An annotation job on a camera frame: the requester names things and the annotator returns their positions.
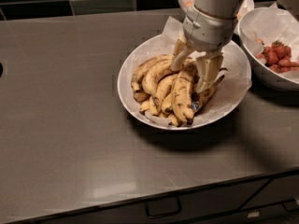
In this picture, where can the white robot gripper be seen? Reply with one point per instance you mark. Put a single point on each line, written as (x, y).
(207, 32)

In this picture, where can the large spotted front banana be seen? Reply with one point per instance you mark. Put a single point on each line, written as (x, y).
(181, 93)

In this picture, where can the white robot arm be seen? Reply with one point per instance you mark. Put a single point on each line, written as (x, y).
(229, 9)

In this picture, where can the spotted banana behind right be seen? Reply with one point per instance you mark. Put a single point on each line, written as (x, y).
(166, 105)

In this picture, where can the spotted banana middle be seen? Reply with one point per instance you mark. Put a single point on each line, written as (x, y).
(163, 89)

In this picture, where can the spotted banana right with sticker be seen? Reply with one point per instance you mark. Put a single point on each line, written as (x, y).
(200, 99)

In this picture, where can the white banana bowl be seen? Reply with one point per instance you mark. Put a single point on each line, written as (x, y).
(201, 91)

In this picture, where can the white paper liner in banana bowl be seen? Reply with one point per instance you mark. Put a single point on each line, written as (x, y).
(229, 93)

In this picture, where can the spotted banana upper left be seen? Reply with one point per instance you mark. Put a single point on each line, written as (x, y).
(155, 74)

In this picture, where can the spotted banana far left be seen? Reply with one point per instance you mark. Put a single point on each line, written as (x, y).
(140, 71)

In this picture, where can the white paper liner strawberry bowl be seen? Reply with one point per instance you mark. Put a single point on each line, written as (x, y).
(271, 25)

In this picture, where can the red strawberries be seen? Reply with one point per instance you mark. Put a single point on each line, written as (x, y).
(278, 58)

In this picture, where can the left drawer handle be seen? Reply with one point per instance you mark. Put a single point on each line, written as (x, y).
(165, 207)

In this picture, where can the drawer handle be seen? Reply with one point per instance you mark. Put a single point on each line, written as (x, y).
(165, 207)
(291, 206)

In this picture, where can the right drawer handle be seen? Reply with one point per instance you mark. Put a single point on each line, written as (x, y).
(291, 206)

